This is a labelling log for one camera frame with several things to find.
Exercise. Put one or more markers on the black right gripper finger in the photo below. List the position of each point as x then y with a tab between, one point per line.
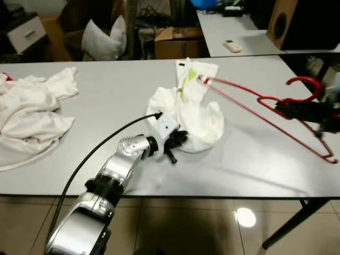
297	106
303	116

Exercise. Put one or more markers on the white garment green print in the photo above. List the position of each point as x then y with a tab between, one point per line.
199	125

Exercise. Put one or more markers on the red plastic hanger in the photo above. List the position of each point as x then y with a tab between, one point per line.
249	109
4	76

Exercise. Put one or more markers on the wooden black speaker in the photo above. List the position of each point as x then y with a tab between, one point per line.
303	24

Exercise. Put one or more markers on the white remote control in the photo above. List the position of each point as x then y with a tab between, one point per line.
232	46

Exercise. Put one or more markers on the open brown cardboard box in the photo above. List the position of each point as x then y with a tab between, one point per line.
178	45

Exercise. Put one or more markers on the black table leg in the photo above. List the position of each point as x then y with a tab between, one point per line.
295	223

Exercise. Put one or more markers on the white pillow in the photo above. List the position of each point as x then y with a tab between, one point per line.
103	40

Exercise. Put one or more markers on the blue round object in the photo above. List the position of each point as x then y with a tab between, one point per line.
202	3

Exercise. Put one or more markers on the white crumpled garment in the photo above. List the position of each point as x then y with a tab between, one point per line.
32	117

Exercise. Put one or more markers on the white drawer unit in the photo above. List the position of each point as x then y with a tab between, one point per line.
26	34

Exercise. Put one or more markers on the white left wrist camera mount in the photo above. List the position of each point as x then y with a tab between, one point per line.
166	125

